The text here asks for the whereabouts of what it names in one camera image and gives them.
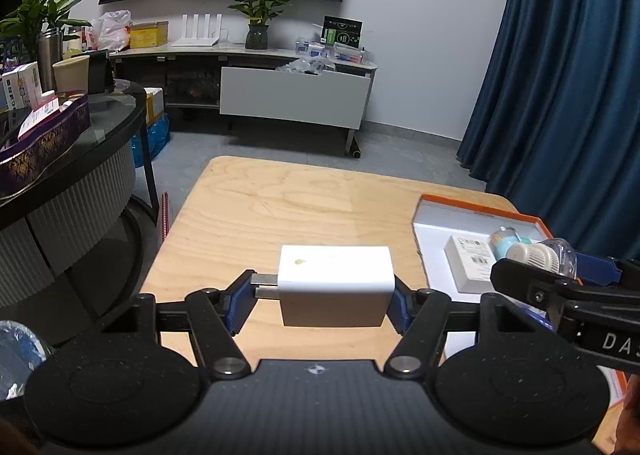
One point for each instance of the white night light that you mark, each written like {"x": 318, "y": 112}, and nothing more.
{"x": 530, "y": 257}

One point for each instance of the white and yellow carton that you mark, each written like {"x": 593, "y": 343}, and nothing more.
{"x": 155, "y": 105}

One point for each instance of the black round glass table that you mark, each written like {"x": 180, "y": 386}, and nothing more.
{"x": 75, "y": 205}

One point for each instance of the person's right forearm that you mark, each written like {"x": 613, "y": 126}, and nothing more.
{"x": 629, "y": 425}

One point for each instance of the crumpled clear plastic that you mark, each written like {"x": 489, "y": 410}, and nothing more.
{"x": 20, "y": 355}

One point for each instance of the clear plastic storage box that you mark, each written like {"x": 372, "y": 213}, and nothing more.
{"x": 350, "y": 55}
{"x": 311, "y": 49}

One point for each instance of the white box with barcode label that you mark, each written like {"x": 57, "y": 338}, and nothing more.
{"x": 470, "y": 262}

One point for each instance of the pink and white box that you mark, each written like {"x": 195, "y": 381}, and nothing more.
{"x": 37, "y": 117}

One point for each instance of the potted green plant dark pot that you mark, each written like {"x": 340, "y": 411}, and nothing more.
{"x": 257, "y": 37}

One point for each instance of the blue toothpick jar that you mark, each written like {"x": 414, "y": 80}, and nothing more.
{"x": 502, "y": 241}

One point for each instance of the red notebook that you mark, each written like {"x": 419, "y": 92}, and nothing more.
{"x": 165, "y": 215}

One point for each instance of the white cube charger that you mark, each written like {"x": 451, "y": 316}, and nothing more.
{"x": 335, "y": 285}

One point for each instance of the yellow cardboard box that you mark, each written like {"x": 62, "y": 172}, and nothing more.
{"x": 148, "y": 36}

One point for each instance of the blue bag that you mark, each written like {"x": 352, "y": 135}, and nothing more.
{"x": 150, "y": 140}

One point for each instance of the leafy green plant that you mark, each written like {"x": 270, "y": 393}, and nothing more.
{"x": 35, "y": 10}

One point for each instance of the orange and white shallow box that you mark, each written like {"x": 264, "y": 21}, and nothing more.
{"x": 435, "y": 235}

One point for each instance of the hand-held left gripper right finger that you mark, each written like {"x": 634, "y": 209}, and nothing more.
{"x": 398, "y": 307}

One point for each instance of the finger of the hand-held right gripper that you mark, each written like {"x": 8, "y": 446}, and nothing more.
{"x": 530, "y": 282}
{"x": 595, "y": 267}

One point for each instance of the dark blue curtain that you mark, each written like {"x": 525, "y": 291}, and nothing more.
{"x": 565, "y": 85}

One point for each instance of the clear plastic bag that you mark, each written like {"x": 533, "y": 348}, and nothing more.
{"x": 305, "y": 67}

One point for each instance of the beige cup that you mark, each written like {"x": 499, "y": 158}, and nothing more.
{"x": 70, "y": 75}

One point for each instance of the black roll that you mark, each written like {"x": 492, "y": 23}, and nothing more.
{"x": 356, "y": 151}

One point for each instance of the purple patterned box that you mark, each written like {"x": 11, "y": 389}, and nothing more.
{"x": 45, "y": 145}

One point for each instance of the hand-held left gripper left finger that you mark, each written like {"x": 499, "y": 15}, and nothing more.
{"x": 239, "y": 305}

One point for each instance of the white plastic bag red print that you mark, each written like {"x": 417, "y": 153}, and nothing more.
{"x": 111, "y": 32}

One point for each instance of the steel tumbler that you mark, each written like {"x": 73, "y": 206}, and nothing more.
{"x": 49, "y": 57}

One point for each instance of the white tv cabinet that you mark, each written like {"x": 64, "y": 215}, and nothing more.
{"x": 190, "y": 80}

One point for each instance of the white router with antennas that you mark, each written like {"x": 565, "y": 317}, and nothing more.
{"x": 196, "y": 41}

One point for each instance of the white and blue carton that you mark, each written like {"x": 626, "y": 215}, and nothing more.
{"x": 20, "y": 85}

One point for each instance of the green and black box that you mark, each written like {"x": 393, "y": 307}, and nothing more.
{"x": 342, "y": 32}

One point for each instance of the white cabinet drawer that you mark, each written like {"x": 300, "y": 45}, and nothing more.
{"x": 290, "y": 97}

